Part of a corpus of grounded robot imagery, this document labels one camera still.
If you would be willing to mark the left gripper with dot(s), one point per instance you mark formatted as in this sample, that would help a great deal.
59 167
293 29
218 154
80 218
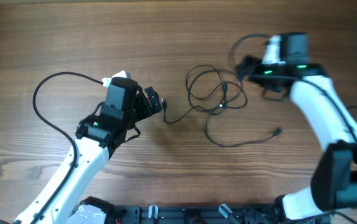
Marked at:
145 110

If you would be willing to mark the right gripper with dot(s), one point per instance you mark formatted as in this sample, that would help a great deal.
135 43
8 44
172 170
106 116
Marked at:
245 66

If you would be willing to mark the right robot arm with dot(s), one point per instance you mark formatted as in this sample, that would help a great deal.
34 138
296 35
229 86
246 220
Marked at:
286 67

